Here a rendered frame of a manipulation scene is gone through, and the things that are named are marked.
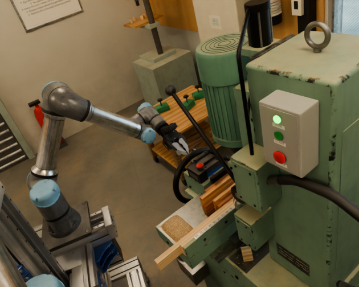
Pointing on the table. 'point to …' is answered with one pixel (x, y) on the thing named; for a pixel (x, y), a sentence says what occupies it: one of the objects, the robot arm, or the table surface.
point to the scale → (214, 222)
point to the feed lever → (203, 137)
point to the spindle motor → (221, 85)
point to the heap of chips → (176, 228)
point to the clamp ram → (217, 175)
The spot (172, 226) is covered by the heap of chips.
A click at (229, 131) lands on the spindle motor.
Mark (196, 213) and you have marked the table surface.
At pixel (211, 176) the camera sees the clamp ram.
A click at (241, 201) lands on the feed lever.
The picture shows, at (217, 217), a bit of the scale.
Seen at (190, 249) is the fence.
